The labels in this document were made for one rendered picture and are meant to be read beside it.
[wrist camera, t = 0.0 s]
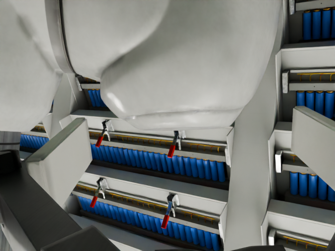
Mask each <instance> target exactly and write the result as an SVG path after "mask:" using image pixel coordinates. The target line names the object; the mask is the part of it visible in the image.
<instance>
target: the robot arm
mask: <svg viewBox="0 0 335 251"><path fill-rule="evenodd" d="M280 8H281V0H0V251H9V249H10V247H11V248H12V250H13V251H120V250H119V249H118V248H117V247H116V246H115V245H114V244H113V243H112V242H111V241H110V240H109V239H108V238H107V237H106V236H104V235H103V234H102V233H101V232H100V231H99V230H98V229H97V228H96V227H95V226H93V225H91V226H89V227H86V228H84V229H82V228H81V227H80V226H79V225H78V224H77V223H76V222H75V221H74V220H73V219H72V218H71V217H70V216H69V215H68V214H67V213H66V212H65V211H64V210H63V209H62V206H63V204H64V203H65V201H66V200H67V198H68V197H69V195H70V194H71V192H72V190H73V189H74V187H75V186H76V184H77V183H78V181H79V180H80V178H81V177H82V175H83V174H84V172H85V170H86V169H87V167H88V166H89V164H90V163H91V161H92V152H91V145H90V137H89V130H88V123H87V119H85V117H83V118H76V119H75V120H73V121H72V122H71V123H70V124H69V125H67V126H66V127H65V128H64V129H63V130H61V131H60V132H59V133H58V134H57V135H55V136H54V137H53V138H52V139H51V140H49V141H48V142H47V143H46V144H45V145H43V146H42V147H41V148H40V149H39V150H37V151H36V152H34V153H32V154H30V155H29V156H28V157H27V158H26V159H24V160H23V161H22V162H21V160H20V155H19V147H20V136H21V132H29V131H30V130H31V129H33V128H34V127H35V126H36V125H37V124H38V123H39V122H40V121H41V120H42V119H43V118H44V117H45V116H46V115H47V114H48V113H49V112H50V110H51V105H52V102H53V99H54V97H55V94H56V92H57V90H58V87H59V85H60V82H61V80H62V76H63V73H69V74H79V75H82V76H85V77H87V78H90V79H93V80H96V81H99V82H100V95H101V99H102V100H103V102H104V103H105V104H106V106H107V107H108V108H109V109H110V110H111V111H112V112H113V113H114V114H115V115H116V116H117V117H118V118H120V119H122V120H125V121H126V122H128V123H129V124H130V125H132V126H133V127H135V128H137V129H140V130H149V131H168V130H200V129H216V128H225V127H228V126H230V125H231V124H232V123H233V122H234V121H235V120H236V118H237V117H238V116H239V114H240V113H241V111H242V110H243V108H244V107H245V106H246V105H247V104H248V103H249V102H250V100H251V99H252V98H253V96H254V94H255V93H256V91H257V89H258V87H259V85H260V82H261V80H262V78H263V75H264V73H265V70H266V68H267V65H268V62H269V59H270V56H271V52H272V49H273V46H274V41H275V37H276V33H277V28H278V22H279V15H280ZM291 151H292V152H293V153H294V154H295V155H296V156H297V157H298V158H300V159H301V160H302V161H303V162H304V163H305V164H306V165H307V166H308V167H309V168H310V169H311V170H312V171H314V172H315V173H316V174H317V175H318V176H319V177H320V178H321V179H322V180H323V181H324V182H325V183H327V184H328V185H329V186H330V187H331V188H332V189H333V190H334V191H335V121H333V120H331V119H329V118H327V117H325V116H323V115H321V114H319V113H317V112H315V111H313V110H311V109H309V108H307V107H305V106H295V108H293V123H292V139H291Z"/></svg>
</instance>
